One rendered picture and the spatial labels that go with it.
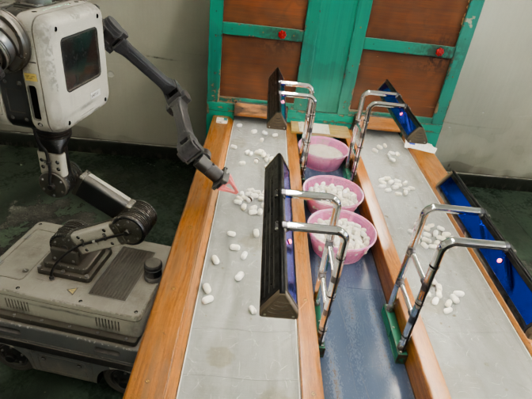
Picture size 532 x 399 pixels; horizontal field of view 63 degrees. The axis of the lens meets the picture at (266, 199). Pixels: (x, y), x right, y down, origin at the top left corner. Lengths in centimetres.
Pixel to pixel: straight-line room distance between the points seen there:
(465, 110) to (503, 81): 32
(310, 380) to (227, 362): 22
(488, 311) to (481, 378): 28
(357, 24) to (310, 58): 28
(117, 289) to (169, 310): 53
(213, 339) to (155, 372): 19
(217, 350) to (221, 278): 28
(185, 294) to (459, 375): 79
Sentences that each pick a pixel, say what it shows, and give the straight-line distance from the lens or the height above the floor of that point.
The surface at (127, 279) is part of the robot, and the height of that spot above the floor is 47.
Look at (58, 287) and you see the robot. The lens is 186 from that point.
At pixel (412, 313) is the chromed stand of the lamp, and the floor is 86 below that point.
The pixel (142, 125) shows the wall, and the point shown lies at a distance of 363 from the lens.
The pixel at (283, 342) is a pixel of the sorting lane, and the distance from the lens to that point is 128.
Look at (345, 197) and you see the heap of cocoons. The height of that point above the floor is 72.
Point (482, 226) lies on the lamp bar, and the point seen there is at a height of 109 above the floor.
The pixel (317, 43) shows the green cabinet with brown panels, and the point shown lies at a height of 121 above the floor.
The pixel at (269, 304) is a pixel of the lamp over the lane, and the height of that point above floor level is 108.
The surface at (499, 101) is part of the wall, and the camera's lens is 387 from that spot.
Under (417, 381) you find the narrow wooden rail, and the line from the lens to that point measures 134.
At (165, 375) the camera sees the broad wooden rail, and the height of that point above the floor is 76.
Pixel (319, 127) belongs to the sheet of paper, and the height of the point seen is 78.
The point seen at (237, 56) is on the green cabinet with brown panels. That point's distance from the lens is 247.
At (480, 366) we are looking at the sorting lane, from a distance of 143.
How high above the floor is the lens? 171
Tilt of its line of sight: 32 degrees down
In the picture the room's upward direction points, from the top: 7 degrees clockwise
